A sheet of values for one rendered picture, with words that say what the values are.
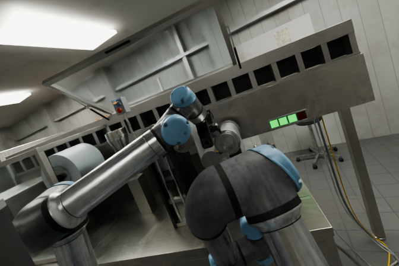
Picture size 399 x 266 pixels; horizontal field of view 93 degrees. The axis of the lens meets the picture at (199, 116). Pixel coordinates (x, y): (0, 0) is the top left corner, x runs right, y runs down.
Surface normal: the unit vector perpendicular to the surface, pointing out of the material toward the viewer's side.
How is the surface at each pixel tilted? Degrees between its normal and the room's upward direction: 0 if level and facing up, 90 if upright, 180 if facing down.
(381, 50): 90
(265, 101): 90
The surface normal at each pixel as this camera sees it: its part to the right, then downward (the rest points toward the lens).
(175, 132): 0.28, 0.02
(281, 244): -0.53, -0.15
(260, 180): -0.07, -0.34
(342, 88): -0.19, 0.19
